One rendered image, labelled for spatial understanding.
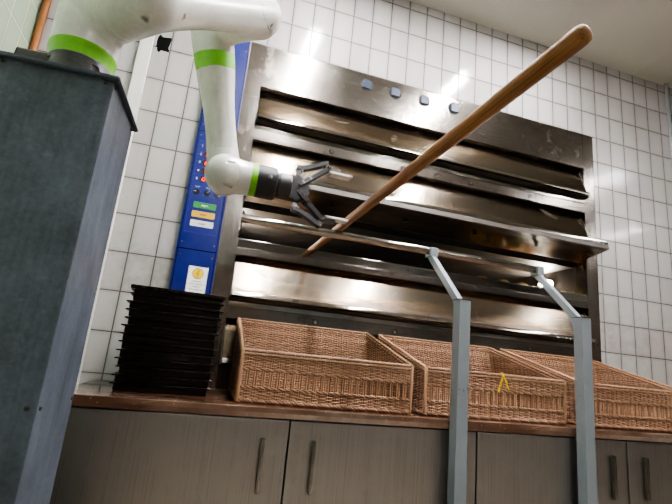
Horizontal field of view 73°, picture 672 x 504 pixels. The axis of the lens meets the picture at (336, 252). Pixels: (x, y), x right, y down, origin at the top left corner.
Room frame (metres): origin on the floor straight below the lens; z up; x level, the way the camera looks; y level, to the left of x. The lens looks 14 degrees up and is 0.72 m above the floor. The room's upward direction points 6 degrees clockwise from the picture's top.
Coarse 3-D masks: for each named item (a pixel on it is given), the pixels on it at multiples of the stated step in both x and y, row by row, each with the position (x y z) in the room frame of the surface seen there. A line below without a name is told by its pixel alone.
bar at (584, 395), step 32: (256, 224) 1.49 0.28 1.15; (288, 224) 1.51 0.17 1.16; (448, 256) 1.68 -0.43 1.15; (480, 256) 1.72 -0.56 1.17; (448, 288) 1.53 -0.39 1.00; (544, 288) 1.76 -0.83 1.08; (576, 320) 1.59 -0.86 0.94; (576, 352) 1.60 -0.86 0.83; (576, 384) 1.60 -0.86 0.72; (576, 416) 1.61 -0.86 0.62; (448, 480) 1.47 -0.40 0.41
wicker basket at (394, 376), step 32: (256, 320) 1.83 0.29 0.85; (256, 352) 1.38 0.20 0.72; (288, 352) 1.41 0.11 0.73; (320, 352) 1.88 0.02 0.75; (352, 352) 1.91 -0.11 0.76; (384, 352) 1.74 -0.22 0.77; (256, 384) 1.39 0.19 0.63; (288, 384) 1.81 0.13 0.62; (320, 384) 1.43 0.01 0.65; (352, 384) 1.88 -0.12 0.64; (384, 384) 1.72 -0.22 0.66
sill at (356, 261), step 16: (240, 240) 1.83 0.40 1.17; (304, 256) 1.91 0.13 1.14; (320, 256) 1.93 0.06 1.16; (336, 256) 1.95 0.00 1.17; (352, 256) 1.97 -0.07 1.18; (400, 272) 2.03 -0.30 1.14; (416, 272) 2.05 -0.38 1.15; (432, 272) 2.08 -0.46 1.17; (448, 272) 2.10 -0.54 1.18; (512, 288) 2.20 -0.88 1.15; (528, 288) 2.22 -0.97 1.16
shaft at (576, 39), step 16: (576, 32) 0.52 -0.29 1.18; (560, 48) 0.55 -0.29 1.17; (576, 48) 0.54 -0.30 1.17; (544, 64) 0.58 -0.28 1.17; (560, 64) 0.58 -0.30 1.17; (512, 80) 0.65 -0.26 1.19; (528, 80) 0.62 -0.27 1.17; (496, 96) 0.69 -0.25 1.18; (512, 96) 0.67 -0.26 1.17; (480, 112) 0.73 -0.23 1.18; (496, 112) 0.72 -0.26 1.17; (464, 128) 0.79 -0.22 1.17; (448, 144) 0.85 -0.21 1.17; (416, 160) 0.97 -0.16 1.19; (432, 160) 0.93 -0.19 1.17; (400, 176) 1.06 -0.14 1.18; (384, 192) 1.16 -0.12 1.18; (368, 208) 1.30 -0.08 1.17; (320, 240) 1.79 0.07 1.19
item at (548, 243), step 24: (312, 192) 1.78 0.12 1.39; (336, 192) 1.79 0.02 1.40; (336, 216) 1.98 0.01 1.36; (384, 216) 1.95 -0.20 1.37; (408, 216) 1.94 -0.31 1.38; (432, 216) 1.93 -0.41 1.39; (456, 216) 1.94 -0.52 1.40; (480, 240) 2.15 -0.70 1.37; (504, 240) 2.14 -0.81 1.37; (528, 240) 2.12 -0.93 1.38; (552, 240) 2.11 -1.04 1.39; (576, 240) 2.12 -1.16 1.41
